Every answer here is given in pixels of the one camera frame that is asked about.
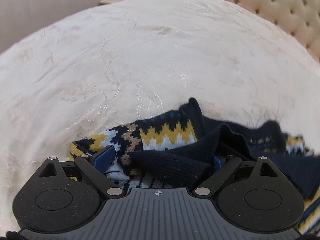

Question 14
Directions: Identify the navy yellow patterned knit sweater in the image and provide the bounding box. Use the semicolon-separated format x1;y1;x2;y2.
69;98;319;239

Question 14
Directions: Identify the cream embroidered bedspread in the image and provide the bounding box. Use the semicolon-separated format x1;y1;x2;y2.
1;0;319;233

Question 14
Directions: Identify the cream bedside table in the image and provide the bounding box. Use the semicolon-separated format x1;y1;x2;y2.
98;0;126;5

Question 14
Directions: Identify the cream tufted headboard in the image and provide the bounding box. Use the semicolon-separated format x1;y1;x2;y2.
175;0;320;63

